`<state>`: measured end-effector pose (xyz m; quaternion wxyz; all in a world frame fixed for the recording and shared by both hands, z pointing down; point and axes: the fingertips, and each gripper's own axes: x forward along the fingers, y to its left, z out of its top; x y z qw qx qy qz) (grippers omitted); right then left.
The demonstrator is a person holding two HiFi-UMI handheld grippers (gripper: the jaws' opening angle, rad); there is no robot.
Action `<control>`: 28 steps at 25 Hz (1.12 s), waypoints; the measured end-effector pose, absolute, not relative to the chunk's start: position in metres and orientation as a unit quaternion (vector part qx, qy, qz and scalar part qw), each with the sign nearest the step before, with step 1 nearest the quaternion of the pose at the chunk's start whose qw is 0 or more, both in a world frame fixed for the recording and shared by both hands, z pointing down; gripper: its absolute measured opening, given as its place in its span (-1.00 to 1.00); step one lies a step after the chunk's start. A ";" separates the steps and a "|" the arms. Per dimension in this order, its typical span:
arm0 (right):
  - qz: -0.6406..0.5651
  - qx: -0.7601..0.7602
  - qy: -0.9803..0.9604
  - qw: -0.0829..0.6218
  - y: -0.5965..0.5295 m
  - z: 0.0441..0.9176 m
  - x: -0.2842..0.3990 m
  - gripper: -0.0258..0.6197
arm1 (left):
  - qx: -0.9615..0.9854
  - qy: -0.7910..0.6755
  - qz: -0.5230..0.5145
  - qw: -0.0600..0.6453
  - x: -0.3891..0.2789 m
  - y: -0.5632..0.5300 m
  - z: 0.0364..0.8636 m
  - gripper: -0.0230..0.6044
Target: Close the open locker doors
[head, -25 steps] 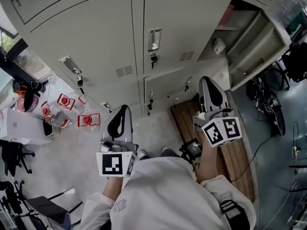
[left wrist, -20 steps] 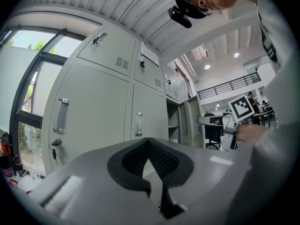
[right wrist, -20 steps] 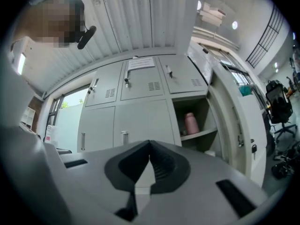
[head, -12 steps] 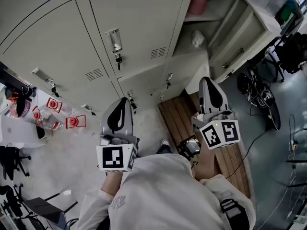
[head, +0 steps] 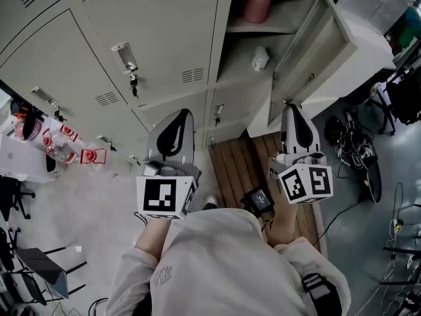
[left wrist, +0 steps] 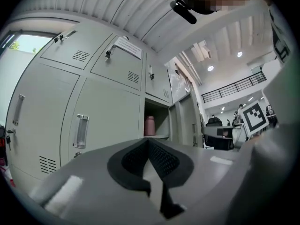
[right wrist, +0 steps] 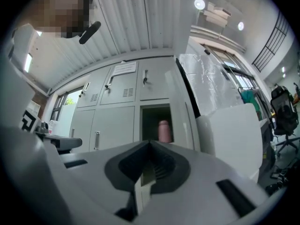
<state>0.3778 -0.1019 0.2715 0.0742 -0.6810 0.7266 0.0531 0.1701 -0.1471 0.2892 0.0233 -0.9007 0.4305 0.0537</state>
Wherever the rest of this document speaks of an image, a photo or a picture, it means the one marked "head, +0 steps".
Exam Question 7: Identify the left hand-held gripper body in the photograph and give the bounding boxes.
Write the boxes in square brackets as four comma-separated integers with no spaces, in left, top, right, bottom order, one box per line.
[136,158,202,220]

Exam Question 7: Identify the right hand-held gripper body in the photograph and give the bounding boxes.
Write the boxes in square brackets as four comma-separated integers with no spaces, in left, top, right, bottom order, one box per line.
[269,151,334,205]

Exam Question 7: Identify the grey metal locker cabinet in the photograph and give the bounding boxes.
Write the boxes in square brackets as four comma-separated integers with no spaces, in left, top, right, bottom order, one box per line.
[0,0,349,167]

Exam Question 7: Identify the grey metal locker door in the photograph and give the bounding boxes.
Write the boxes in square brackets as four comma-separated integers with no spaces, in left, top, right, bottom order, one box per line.
[268,0,360,125]
[0,9,131,133]
[81,0,220,108]

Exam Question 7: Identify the person's left forearm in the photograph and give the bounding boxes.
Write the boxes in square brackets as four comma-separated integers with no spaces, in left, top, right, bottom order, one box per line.
[134,217,172,262]

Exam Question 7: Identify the person's right forearm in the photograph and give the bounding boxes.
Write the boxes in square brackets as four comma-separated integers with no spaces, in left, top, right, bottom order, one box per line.
[266,196,299,249]

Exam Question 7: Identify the wooden plank platform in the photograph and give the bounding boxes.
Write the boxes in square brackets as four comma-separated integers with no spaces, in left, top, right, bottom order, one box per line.
[209,132,328,253]

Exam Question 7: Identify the small black screen device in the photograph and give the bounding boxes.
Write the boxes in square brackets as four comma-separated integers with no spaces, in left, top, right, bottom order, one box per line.
[239,186,276,219]

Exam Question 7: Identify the clear water jug red cap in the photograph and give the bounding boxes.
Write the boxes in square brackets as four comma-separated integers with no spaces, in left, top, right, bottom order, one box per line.
[80,148,107,166]
[60,124,80,143]

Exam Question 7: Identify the black oval board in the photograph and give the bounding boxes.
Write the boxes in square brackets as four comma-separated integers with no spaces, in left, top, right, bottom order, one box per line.
[366,169,383,205]

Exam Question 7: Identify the white crumpled object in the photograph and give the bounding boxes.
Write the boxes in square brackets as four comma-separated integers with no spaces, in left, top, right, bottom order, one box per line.
[251,46,271,73]

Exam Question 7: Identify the clear water jug red label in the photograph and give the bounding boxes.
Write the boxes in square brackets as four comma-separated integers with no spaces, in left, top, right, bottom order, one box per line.
[42,128,78,165]

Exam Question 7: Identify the person's white shirt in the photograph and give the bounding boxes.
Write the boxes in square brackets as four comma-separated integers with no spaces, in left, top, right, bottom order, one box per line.
[107,207,351,316]

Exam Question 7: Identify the small black white bin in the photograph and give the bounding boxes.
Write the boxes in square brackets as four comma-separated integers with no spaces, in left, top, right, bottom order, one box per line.
[45,155,64,176]

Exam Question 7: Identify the black swivel chair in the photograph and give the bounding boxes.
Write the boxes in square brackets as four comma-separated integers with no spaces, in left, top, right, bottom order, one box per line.
[366,74,421,136]

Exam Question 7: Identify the black stand legs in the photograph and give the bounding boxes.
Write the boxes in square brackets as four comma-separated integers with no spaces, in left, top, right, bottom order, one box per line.
[381,202,421,286]

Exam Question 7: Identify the pink bucket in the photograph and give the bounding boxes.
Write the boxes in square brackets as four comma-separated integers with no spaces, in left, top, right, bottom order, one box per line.
[14,112,44,142]

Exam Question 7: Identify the pink jar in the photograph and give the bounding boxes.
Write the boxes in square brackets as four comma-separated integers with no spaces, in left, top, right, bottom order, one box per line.
[242,0,274,25]

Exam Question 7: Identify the blue black folding chair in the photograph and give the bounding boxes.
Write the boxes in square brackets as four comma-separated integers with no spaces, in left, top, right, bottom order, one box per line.
[12,247,88,301]

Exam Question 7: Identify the black office chair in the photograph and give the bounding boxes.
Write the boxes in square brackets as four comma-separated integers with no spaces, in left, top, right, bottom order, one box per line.
[0,174,37,221]
[0,227,22,273]

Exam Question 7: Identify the black tangled cable pile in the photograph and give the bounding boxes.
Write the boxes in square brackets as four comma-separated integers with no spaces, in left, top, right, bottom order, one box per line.
[325,109,376,171]

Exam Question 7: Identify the black floor cable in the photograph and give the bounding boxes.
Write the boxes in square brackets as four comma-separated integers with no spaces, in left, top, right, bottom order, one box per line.
[310,201,360,247]

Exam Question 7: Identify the black shoulder strap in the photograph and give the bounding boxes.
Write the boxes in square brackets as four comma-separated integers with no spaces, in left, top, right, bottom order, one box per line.
[301,273,343,316]

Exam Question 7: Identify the black looped cable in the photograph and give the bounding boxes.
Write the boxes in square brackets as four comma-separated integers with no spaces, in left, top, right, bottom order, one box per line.
[88,297,110,316]

